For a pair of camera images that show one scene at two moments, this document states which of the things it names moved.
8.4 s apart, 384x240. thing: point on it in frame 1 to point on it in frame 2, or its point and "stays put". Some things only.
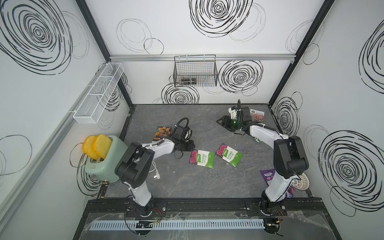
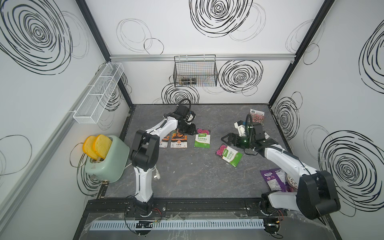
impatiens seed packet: (229, 154) stays put
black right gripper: (226, 121) to (235, 142)
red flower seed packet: (257, 115) stays put
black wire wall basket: (197, 70) stays put
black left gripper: (190, 147) to (190, 131)
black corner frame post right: (323, 13) stays put
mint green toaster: (104, 170) stays put
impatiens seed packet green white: (202, 158) to (202, 138)
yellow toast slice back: (88, 147) stays put
